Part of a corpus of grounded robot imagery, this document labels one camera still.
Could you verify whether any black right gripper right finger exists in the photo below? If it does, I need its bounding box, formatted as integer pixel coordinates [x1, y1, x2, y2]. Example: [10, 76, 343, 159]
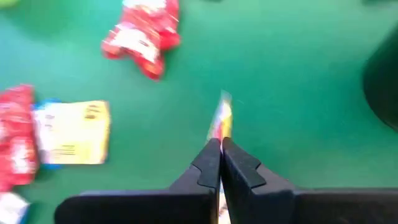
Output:
[221, 137, 398, 224]

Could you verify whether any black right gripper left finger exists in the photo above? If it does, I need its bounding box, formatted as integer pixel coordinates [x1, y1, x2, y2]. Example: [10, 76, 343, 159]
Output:
[54, 139, 222, 224]

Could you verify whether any yellow Sour Patch candy bag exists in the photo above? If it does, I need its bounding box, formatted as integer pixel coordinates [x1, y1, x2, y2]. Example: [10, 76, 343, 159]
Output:
[206, 90, 233, 224]
[32, 100, 111, 166]

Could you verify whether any red Skittles candy bag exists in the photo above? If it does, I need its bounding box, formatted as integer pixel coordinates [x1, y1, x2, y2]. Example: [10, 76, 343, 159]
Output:
[0, 84, 39, 191]
[101, 21, 165, 81]
[123, 0, 181, 52]

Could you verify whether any black plastic bucket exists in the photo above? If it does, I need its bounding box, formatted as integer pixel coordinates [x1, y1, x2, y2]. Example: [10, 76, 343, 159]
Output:
[362, 24, 398, 133]

